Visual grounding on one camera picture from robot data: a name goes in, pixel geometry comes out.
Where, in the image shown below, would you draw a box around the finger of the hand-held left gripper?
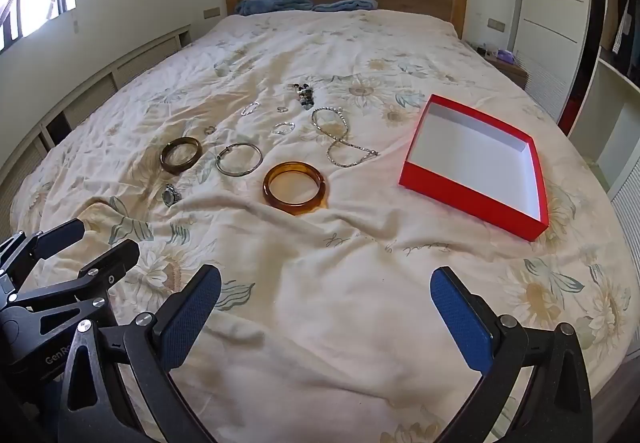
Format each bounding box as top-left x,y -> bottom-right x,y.
10,239 -> 141,320
0,218 -> 86,284

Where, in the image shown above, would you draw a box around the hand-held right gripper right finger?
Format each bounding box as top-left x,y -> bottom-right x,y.
430,266 -> 593,443

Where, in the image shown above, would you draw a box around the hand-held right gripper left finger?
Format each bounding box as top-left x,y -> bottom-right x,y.
59,264 -> 222,443

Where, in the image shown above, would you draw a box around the dark brown bangle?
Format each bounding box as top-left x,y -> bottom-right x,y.
160,136 -> 203,171

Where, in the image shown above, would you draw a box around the large silver bangle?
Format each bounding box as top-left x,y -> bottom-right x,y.
216,142 -> 263,178

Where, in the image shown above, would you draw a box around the amber bangle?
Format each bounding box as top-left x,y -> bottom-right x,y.
262,162 -> 330,216

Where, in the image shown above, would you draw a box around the red cardboard box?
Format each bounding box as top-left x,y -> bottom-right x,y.
398,94 -> 549,242

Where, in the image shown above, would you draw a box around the bed with floral duvet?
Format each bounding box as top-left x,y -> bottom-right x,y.
10,8 -> 640,443

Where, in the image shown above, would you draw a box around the red bag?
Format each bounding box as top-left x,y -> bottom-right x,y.
559,88 -> 583,134

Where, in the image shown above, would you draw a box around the wooden nightstand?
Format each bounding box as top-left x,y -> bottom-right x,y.
472,43 -> 528,89

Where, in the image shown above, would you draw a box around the blue pillow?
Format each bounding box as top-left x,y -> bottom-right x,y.
312,0 -> 378,13
235,0 -> 313,16

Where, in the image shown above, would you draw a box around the hanging clothes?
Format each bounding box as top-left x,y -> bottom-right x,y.
600,0 -> 640,79

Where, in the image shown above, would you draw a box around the low white wall cabinet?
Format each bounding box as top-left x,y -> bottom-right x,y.
0,24 -> 193,234

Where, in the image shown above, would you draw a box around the silver chain necklace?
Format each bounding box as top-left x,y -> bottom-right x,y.
311,106 -> 379,169

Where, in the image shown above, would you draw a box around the dark bead bracelet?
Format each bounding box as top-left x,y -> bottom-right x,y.
292,82 -> 316,110

